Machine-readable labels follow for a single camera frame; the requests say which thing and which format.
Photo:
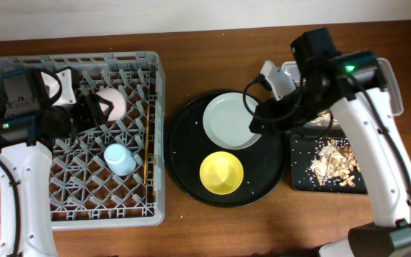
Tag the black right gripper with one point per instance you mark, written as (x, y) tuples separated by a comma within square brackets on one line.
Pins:
[(266, 119)]

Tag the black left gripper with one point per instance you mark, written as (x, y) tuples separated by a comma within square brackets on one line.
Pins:
[(84, 108)]

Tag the yellow bowl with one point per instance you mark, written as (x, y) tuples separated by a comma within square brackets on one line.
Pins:
[(221, 173)]

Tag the food scraps pile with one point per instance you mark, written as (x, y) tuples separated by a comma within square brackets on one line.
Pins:
[(334, 163)]

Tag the pink plastic cup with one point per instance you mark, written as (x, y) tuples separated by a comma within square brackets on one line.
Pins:
[(112, 103)]

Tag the light blue plastic cup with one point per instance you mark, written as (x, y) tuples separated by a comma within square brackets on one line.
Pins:
[(119, 159)]

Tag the brown wooden chopstick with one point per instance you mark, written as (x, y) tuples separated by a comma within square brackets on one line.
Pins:
[(145, 165), (154, 175)]

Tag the gold foil snack wrapper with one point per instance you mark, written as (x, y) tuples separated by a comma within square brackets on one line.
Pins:
[(324, 119)]

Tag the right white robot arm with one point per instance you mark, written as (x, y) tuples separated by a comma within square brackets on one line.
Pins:
[(369, 126)]

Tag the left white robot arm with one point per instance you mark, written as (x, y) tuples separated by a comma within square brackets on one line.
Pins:
[(24, 200)]

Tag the grey plastic dishwasher rack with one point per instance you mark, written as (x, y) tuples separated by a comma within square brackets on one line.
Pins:
[(84, 193)]

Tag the grey round plate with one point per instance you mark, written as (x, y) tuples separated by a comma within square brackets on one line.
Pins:
[(226, 122)]

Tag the round black tray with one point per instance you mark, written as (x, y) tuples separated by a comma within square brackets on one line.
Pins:
[(186, 145)]

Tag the black rectangular tray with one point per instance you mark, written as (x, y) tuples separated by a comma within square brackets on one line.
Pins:
[(304, 152)]

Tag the clear plastic bin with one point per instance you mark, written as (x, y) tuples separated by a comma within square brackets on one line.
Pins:
[(291, 69)]

